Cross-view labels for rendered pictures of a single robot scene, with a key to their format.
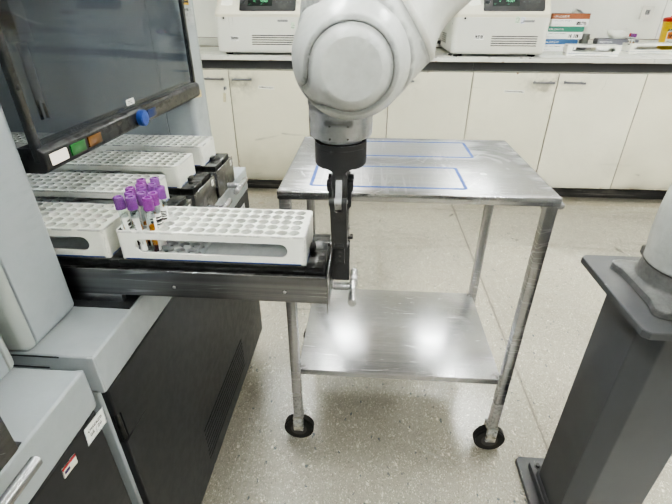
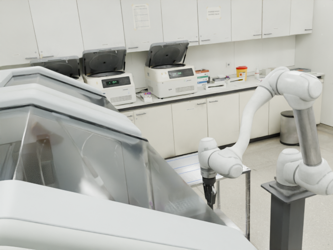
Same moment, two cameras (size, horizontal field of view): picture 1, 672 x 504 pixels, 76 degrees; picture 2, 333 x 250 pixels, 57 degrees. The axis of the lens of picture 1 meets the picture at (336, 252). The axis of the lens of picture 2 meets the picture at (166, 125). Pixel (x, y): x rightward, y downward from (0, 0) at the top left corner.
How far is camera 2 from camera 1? 1.20 m
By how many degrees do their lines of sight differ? 24
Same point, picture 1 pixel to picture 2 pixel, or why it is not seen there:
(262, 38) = not seen: hidden behind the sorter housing
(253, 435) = not seen: outside the picture
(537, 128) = (203, 122)
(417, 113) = (149, 127)
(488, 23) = (172, 83)
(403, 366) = not seen: hidden behind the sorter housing
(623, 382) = (284, 219)
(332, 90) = (234, 175)
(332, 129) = (211, 175)
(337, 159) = (211, 181)
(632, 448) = (293, 239)
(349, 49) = (237, 169)
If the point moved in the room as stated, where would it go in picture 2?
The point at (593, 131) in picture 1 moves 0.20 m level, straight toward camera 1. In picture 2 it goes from (226, 119) to (227, 123)
